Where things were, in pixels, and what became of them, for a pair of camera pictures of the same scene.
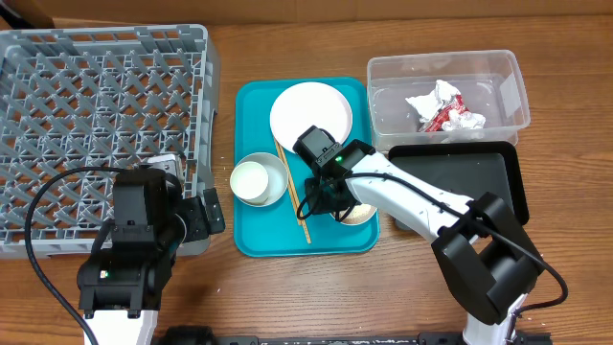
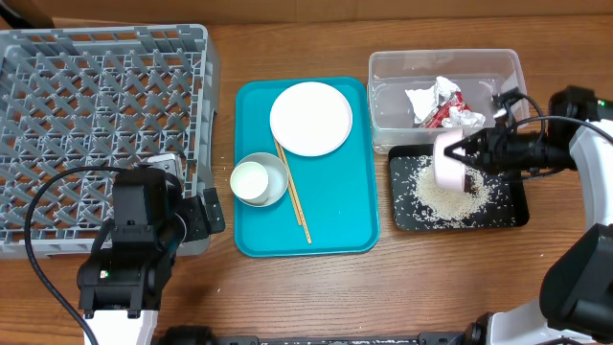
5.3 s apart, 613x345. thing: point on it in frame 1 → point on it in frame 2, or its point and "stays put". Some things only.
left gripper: x=200 y=227 stays put
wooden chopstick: x=286 y=175 stays put
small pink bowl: x=356 y=215 → x=448 y=172
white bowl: x=278 y=178 stays put
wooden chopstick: x=295 y=190 stays put
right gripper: x=326 y=202 → x=482 y=150
